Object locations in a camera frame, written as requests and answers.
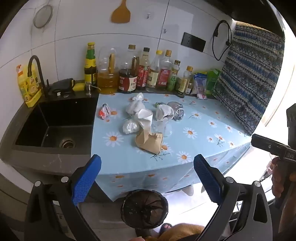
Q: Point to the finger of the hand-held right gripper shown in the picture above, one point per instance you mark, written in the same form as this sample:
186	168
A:
268	144

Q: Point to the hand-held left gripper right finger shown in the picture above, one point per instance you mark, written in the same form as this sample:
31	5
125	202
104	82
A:
207	178

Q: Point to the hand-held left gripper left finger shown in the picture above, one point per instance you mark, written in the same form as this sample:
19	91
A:
86	180

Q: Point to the bin with black bag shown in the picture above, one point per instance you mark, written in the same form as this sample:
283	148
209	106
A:
144	208

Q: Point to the white plastic ball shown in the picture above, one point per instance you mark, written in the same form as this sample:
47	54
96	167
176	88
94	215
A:
130	126

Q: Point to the grey knitted cloth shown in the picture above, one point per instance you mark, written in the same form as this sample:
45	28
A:
164	112

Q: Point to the person's right hand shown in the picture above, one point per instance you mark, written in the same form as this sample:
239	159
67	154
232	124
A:
277	178

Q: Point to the blue daisy tablecloth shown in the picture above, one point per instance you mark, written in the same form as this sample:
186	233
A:
203	125

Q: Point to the person's orange clothing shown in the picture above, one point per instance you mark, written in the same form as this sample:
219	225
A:
182	233

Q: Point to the black sink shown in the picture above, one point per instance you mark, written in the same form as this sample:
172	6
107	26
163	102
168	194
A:
55	125

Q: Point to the person's sandalled foot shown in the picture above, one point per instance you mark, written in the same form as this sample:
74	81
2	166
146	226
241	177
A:
165	228

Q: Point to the clear plastic cup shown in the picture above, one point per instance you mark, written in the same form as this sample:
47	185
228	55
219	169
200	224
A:
163	128

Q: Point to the brown paper bag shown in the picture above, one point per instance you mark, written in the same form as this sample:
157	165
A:
149	142

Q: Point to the patterned woven cloth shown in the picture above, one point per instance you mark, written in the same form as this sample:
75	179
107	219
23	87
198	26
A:
249	76

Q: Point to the red white wrapper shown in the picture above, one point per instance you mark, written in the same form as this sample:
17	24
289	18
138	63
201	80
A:
105	111

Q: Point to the green packet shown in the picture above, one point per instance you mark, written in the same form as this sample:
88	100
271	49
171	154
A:
213	81

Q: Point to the white paper cone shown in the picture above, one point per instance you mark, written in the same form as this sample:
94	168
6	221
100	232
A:
145	118

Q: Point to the large white tissue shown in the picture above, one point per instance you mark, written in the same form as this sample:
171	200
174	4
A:
135	107

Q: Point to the green red wrapper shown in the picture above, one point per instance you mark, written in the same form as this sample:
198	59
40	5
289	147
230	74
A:
159	103

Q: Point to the white plastic packet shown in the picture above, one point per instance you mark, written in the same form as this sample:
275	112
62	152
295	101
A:
200	85

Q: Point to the metal soap dispenser pump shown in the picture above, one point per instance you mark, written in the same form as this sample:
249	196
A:
89	89

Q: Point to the yellow sponge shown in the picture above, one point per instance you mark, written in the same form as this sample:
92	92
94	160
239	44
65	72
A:
79	87

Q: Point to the small olive oil bottle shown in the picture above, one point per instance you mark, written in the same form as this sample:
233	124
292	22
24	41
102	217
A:
185	83

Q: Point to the black folded cloth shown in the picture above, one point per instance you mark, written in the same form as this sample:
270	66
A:
62	85

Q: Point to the green label bottle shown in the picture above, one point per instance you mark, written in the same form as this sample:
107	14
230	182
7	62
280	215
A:
173	80

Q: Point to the large cooking oil jug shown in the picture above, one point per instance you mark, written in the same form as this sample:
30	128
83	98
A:
108	77

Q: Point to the dark soy sauce jug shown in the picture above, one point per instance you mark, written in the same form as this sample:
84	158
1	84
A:
128	81

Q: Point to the clear bottle red label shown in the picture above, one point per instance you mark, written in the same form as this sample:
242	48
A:
164	74

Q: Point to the green yellow sauce bottle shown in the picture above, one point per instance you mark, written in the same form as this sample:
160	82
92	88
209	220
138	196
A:
90	67

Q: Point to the clear bottle beige label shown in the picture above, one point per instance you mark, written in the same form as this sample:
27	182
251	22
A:
153	76

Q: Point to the dark-capped red label bottle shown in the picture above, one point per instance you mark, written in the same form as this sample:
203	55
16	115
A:
142	74

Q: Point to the black faucet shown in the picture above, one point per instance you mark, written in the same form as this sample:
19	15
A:
38	67

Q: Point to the round metal strainer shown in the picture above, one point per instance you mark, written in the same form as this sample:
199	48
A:
42	16

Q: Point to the wooden spatula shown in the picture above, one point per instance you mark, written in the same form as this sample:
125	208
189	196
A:
121	14

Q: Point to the black wall socket panel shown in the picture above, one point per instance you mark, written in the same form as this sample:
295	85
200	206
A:
193	41

